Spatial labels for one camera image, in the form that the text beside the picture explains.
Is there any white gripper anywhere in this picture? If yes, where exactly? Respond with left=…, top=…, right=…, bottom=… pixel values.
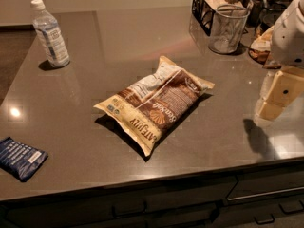
left=255, top=0, right=304, bottom=122

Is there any blue snack bag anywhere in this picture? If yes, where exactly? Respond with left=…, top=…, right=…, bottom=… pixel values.
left=0, top=137, right=48, bottom=182

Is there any cabinet drawer with handle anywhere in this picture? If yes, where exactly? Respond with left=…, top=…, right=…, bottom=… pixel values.
left=227, top=167, right=304, bottom=204

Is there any black wire organizer basket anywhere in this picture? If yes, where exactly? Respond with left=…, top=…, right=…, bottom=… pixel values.
left=192, top=0, right=253, bottom=35

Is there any clear plastic water bottle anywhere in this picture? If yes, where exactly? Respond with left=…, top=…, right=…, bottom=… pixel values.
left=30, top=0, right=70, bottom=67

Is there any dark cabinet drawer front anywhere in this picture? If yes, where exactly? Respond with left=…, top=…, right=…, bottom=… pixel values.
left=4, top=177, right=237, bottom=228

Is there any snack packet behind gripper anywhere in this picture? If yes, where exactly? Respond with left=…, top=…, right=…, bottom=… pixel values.
left=248, top=27, right=274, bottom=64

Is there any brown chip bag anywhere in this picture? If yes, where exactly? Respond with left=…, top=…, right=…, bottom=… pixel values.
left=96, top=56, right=214, bottom=157

